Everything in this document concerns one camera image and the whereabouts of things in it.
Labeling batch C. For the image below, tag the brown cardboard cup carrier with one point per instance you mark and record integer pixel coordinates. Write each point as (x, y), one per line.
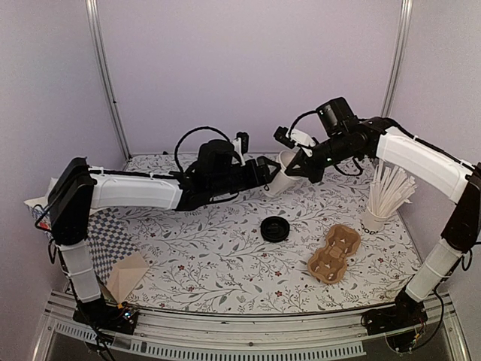
(329, 263)

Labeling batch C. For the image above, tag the left aluminium frame post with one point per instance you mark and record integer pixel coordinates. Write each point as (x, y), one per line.
(94, 22)

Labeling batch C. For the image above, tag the white paper-wrapped straws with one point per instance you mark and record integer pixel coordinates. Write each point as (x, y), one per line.
(390, 188)

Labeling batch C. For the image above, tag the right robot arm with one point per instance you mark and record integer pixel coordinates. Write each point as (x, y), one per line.
(385, 139)

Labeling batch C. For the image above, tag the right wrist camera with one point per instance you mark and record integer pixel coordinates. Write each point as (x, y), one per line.
(295, 138)

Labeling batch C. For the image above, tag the blue checkered paper bag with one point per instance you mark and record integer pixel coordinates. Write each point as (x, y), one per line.
(116, 260)

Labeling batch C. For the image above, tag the right aluminium frame post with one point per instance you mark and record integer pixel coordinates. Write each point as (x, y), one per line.
(398, 56)

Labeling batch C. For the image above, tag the white cup holding straws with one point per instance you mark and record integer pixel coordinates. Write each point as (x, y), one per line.
(372, 223)

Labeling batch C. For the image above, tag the black plastic cup lid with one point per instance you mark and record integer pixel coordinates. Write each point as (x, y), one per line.
(274, 225)

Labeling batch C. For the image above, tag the white paper cup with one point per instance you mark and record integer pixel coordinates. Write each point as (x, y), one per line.
(281, 181)

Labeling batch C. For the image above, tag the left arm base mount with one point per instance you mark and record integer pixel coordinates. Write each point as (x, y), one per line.
(98, 314)

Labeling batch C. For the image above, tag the aluminium frame post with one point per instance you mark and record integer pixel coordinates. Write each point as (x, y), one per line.
(398, 56)
(94, 22)

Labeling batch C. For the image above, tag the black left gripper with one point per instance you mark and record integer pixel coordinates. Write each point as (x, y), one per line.
(261, 177)

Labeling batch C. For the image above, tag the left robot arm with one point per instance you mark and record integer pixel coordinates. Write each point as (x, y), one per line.
(218, 175)

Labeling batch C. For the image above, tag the floral patterned table mat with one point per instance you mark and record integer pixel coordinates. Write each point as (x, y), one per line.
(214, 259)

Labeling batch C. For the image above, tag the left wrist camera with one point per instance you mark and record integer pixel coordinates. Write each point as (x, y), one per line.
(241, 145)

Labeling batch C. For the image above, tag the aluminium front rail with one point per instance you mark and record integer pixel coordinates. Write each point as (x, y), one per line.
(176, 335)

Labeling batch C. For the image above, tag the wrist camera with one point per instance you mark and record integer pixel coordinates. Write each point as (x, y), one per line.
(241, 145)
(295, 138)

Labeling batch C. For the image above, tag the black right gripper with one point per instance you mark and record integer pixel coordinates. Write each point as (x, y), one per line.
(307, 168)

